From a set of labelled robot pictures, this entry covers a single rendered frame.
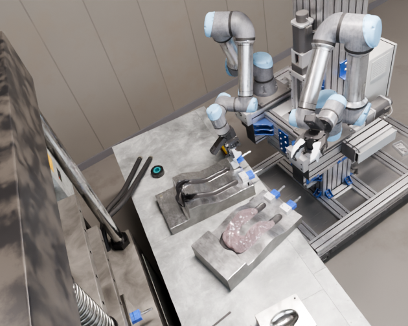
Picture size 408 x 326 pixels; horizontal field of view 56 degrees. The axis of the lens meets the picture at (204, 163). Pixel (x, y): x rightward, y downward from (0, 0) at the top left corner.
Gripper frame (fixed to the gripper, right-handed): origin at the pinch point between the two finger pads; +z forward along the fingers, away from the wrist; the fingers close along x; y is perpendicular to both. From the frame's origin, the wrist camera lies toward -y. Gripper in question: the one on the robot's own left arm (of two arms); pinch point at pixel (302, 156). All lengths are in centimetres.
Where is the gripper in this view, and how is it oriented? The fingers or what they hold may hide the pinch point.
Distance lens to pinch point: 141.8
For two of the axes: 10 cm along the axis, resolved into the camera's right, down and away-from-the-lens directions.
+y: 3.1, 6.9, 6.5
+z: -5.3, 6.9, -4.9
